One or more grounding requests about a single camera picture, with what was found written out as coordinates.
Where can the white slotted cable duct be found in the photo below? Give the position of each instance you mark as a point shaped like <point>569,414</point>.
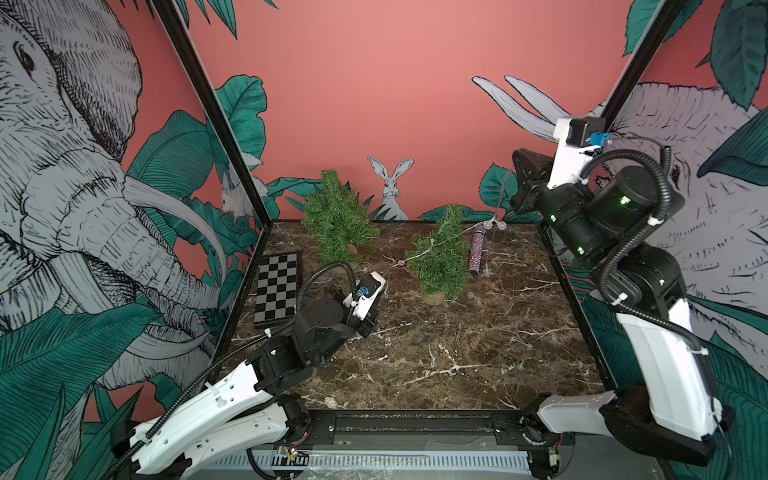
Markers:
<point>504,462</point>

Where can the purple glitter tube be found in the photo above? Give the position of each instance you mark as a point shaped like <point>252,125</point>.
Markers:
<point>476,251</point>

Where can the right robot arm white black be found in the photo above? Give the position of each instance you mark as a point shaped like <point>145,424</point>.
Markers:
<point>604,206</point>

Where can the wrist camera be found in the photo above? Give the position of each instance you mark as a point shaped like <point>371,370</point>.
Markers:
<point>578,138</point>
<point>365,299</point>

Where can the right black frame post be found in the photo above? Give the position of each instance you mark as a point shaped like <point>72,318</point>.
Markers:
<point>648,24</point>

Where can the clear string light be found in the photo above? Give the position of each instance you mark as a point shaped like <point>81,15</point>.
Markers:
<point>496,190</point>

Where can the left black frame post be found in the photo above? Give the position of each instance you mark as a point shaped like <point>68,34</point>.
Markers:
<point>169,15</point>

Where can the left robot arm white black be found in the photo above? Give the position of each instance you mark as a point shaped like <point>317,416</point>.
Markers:
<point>252,405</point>

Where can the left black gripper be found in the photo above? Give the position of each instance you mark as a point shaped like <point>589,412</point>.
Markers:
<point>366,326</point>

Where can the green christmas tree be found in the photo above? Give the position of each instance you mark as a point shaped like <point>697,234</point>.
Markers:
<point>337,220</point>
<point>439,261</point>

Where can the black white checkerboard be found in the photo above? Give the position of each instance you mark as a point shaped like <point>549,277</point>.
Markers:
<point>277,285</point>

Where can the black frame post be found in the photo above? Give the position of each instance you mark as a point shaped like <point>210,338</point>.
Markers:
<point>169,15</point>
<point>648,24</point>

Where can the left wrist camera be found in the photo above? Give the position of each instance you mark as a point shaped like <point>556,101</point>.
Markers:
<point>365,299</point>

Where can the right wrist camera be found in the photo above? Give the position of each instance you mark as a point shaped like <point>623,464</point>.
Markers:
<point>578,138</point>

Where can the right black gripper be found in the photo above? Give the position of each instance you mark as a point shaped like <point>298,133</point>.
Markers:
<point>535,172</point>

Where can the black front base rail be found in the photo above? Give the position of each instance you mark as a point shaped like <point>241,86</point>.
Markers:
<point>506,427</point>

